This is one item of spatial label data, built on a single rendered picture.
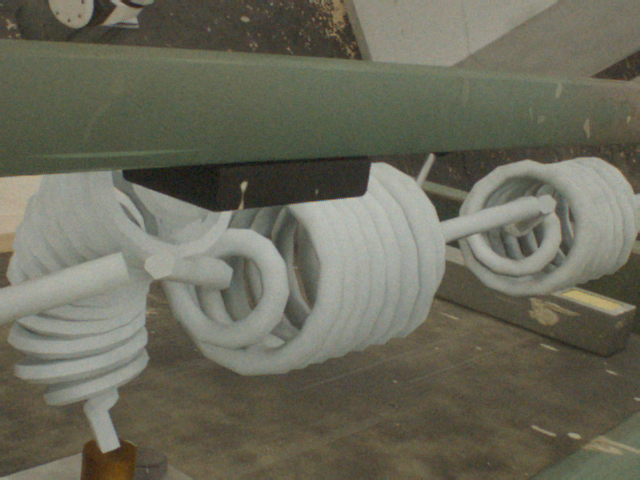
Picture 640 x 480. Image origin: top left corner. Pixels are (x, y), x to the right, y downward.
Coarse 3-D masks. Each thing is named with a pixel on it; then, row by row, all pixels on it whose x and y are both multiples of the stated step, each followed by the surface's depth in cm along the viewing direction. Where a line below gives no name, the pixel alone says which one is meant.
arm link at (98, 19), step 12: (96, 0) 127; (108, 0) 128; (120, 0) 128; (132, 0) 128; (144, 0) 128; (96, 12) 128; (108, 12) 128; (120, 12) 130; (132, 12) 131; (96, 24) 129; (108, 24) 131
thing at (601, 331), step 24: (456, 264) 96; (456, 288) 97; (480, 288) 95; (576, 288) 93; (480, 312) 95; (504, 312) 94; (528, 312) 92; (552, 312) 90; (576, 312) 89; (600, 312) 87; (624, 312) 88; (552, 336) 91; (576, 336) 89; (600, 336) 87; (624, 336) 90
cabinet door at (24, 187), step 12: (0, 180) 112; (12, 180) 113; (24, 180) 114; (36, 180) 115; (0, 192) 107; (12, 192) 107; (24, 192) 108; (120, 192) 114; (0, 204) 102; (12, 204) 103; (24, 204) 103; (0, 216) 96; (12, 216) 97; (0, 228) 92; (12, 228) 93; (0, 240) 91; (12, 240) 92; (0, 252) 91
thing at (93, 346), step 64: (64, 192) 24; (128, 192) 27; (192, 192) 20; (256, 192) 20; (320, 192) 22; (64, 256) 25; (128, 256) 24; (192, 256) 24; (64, 320) 26; (128, 320) 27; (64, 384) 27; (128, 448) 29
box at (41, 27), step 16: (32, 0) 166; (16, 16) 170; (32, 16) 167; (48, 16) 164; (32, 32) 167; (48, 32) 164; (64, 32) 162; (80, 32) 161; (96, 32) 163; (112, 32) 165; (128, 32) 167
